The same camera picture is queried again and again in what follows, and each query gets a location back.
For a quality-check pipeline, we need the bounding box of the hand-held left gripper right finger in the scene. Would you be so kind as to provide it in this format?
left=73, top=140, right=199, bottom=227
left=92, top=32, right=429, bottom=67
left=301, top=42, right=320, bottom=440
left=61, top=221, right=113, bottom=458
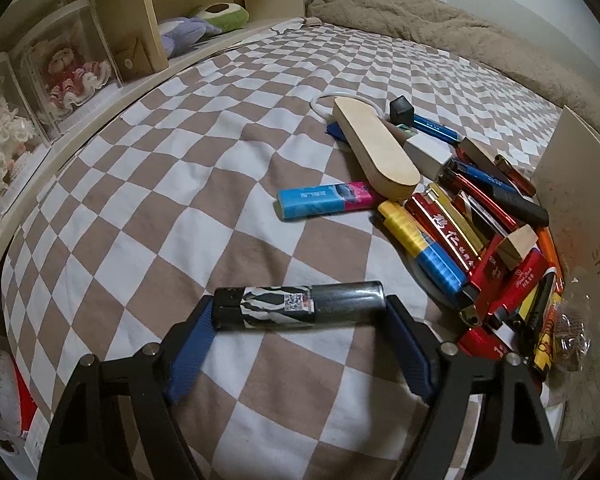
left=382, top=294, right=563, bottom=480

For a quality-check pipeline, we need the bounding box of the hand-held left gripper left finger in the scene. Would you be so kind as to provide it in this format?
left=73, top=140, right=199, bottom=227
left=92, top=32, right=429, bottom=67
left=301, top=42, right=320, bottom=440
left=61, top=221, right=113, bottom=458
left=37, top=297, right=218, bottom=480

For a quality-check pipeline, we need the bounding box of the zebra-print black lighter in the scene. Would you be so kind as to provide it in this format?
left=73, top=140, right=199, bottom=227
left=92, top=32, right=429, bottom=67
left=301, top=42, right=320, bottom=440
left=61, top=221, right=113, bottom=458
left=211, top=281, right=387, bottom=332

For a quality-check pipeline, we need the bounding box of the white cardboard box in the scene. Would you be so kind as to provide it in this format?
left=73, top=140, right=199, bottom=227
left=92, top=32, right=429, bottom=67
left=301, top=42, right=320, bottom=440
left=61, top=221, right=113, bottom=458
left=532, top=105, right=600, bottom=443

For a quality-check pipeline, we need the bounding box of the small wooden block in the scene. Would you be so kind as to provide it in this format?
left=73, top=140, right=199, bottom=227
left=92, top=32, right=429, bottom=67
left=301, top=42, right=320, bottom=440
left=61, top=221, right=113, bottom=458
left=496, top=224, right=539, bottom=267

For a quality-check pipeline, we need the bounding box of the clear plastic bag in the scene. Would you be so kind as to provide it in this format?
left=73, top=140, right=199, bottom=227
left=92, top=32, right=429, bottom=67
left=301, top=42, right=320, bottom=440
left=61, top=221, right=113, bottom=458
left=550, top=292, right=592, bottom=373

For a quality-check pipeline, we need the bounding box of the blue and pink packet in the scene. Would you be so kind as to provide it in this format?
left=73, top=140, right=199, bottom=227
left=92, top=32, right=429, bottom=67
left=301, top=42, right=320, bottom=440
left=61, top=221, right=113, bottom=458
left=277, top=181, right=376, bottom=222

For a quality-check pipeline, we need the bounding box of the red and white toy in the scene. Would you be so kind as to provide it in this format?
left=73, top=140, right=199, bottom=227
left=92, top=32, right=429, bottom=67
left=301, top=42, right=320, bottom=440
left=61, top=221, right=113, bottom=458
left=0, top=347, right=38, bottom=456

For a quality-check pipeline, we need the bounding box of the checkered bed sheet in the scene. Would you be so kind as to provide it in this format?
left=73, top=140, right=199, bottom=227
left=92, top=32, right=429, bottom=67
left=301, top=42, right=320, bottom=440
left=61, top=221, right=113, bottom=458
left=0, top=22, right=600, bottom=480

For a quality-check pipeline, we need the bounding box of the white rectangular block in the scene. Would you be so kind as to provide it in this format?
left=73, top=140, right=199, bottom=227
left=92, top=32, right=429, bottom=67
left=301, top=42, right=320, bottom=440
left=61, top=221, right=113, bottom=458
left=404, top=134, right=453, bottom=176

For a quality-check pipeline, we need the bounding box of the long wooden oval block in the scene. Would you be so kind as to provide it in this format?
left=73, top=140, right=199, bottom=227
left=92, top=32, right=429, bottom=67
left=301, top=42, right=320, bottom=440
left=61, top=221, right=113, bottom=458
left=332, top=97, right=421, bottom=202

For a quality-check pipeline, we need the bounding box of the brown wooden block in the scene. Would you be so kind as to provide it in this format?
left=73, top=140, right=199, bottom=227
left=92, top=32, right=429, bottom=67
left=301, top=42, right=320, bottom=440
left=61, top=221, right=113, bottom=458
left=460, top=137, right=512, bottom=177

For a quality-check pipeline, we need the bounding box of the black cube charger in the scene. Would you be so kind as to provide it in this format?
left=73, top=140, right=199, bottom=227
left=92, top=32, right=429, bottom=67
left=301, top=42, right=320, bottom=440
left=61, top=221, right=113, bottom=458
left=389, top=97, right=413, bottom=126

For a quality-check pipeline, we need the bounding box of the white-dressed doll display box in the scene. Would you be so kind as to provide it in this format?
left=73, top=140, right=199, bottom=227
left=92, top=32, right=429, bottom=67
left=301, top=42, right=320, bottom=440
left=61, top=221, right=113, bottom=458
left=0, top=52, right=53, bottom=221

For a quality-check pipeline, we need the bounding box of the brown kraft envelope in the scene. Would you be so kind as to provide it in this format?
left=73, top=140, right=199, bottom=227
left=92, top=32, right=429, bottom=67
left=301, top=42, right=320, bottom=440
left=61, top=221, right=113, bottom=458
left=111, top=35, right=151, bottom=86

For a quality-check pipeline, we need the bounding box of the red-dressed doll display box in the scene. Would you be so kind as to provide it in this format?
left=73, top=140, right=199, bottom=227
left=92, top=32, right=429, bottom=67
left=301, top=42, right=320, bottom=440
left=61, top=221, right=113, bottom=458
left=10, top=0, right=123, bottom=141

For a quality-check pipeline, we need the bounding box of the purple plush toy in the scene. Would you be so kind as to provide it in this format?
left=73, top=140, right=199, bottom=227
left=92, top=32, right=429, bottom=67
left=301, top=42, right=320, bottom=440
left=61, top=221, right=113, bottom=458
left=157, top=16, right=211, bottom=58

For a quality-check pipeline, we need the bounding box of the green avocado plush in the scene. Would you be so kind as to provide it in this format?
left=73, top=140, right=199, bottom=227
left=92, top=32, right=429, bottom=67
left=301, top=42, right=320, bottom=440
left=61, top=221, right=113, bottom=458
left=192, top=2, right=251, bottom=36

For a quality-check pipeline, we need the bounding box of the beige quilted blanket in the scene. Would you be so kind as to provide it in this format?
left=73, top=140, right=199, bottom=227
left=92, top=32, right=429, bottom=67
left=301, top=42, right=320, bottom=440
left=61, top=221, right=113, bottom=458
left=305, top=0, right=600, bottom=126

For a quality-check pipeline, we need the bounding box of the wooden bedside shelf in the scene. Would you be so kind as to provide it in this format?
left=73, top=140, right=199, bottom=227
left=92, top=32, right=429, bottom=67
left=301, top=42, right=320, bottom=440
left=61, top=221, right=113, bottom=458
left=0, top=0, right=323, bottom=281

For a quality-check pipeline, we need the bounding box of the white cord ring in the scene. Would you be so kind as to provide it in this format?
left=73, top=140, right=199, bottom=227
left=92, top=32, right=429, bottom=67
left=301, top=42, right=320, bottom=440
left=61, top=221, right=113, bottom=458
left=310, top=92, right=388, bottom=123

